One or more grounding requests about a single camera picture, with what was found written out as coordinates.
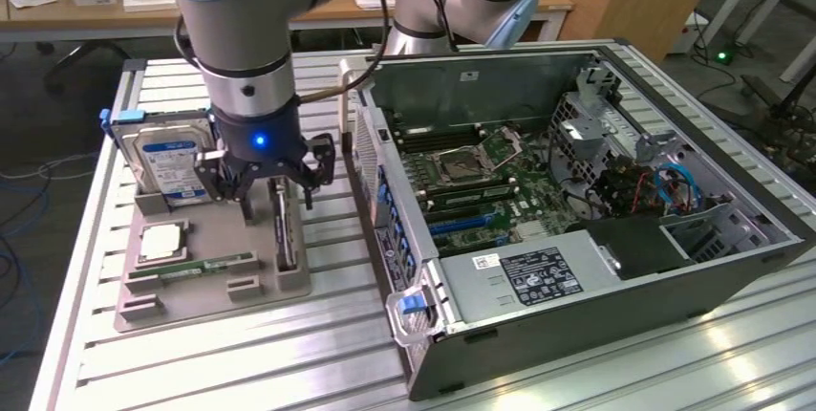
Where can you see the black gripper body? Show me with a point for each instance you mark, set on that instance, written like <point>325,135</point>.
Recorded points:
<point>261,138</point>

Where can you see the graphics card with metal bracket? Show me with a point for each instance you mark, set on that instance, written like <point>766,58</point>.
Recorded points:
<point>284,229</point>

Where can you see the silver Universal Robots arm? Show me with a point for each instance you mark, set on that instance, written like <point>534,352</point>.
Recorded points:
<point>241,24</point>

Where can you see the hard disk in blue caddy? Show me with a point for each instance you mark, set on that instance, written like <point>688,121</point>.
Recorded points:
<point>165,162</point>

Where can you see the grey plastic parts rack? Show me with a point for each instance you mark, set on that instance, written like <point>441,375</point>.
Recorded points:
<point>206,234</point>

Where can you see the silver CPU chip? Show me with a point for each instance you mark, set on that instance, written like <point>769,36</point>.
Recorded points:
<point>158,241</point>

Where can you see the installed RAM stick white label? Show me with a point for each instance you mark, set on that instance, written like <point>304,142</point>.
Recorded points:
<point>420,132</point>

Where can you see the CPU socket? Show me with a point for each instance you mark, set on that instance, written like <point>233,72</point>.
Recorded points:
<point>456,165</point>

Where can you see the installed RAM stick green label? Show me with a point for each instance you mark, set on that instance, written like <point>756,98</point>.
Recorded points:
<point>468,195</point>

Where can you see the blue expansion slot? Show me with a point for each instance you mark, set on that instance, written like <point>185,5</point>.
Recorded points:
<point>460,224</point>

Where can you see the open metal socket cover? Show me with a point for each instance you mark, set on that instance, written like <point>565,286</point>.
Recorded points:
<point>500,148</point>

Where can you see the black office chair base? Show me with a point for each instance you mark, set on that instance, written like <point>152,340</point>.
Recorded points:
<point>110,50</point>

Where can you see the blue case latch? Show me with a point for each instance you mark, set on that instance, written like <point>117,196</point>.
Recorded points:
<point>409,307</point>

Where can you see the green motherboard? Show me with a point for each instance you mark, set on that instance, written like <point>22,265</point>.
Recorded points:
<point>529,186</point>

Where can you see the small silver chipset heatsink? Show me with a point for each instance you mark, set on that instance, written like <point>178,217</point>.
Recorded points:
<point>533,231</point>

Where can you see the grey power supply unit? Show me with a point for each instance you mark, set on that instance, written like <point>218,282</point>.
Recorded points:
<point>484,287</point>

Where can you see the long wooden desk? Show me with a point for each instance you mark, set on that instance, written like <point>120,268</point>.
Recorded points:
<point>50,16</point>

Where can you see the silver metal disk bay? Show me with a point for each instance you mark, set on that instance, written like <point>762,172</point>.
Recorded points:
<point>586,134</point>

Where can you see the white paper slip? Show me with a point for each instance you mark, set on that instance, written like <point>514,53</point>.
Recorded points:
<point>33,1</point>

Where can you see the open dark grey PC case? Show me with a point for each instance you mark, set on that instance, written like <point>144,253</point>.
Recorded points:
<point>573,334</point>

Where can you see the tall wooden cabinet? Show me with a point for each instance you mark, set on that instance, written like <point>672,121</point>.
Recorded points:
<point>637,0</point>

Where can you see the white box with red button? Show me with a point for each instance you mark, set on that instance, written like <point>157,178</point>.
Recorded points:
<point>693,33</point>

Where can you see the black device with green light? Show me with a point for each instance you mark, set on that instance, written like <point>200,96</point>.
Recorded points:
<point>721,55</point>

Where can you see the black floor stand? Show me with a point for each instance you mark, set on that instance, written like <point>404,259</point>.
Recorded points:
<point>774,100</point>

